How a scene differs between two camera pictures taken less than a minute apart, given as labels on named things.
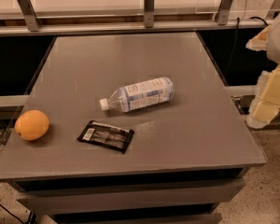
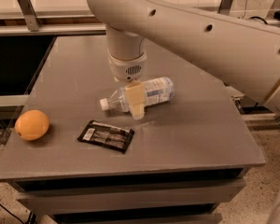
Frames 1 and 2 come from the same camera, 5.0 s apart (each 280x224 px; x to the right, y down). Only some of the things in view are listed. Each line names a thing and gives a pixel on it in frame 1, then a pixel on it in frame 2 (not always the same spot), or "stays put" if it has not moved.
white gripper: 279,42 to 126,68
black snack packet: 110,137 stays put
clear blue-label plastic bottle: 140,95 stays put
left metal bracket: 24,2 stays put
